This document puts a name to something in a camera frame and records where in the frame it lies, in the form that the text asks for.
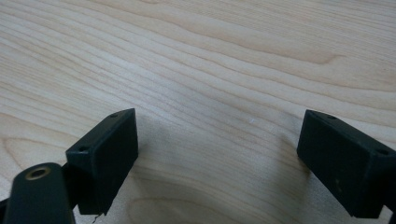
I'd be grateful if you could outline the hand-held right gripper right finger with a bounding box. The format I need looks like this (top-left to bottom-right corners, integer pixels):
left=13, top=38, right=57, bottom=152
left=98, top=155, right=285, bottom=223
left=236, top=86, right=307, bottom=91
left=296, top=109, right=396, bottom=219

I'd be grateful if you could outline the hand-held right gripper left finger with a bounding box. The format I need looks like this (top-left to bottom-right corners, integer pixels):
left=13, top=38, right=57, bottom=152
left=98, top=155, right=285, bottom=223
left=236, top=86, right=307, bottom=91
left=65, top=107, right=139, bottom=217

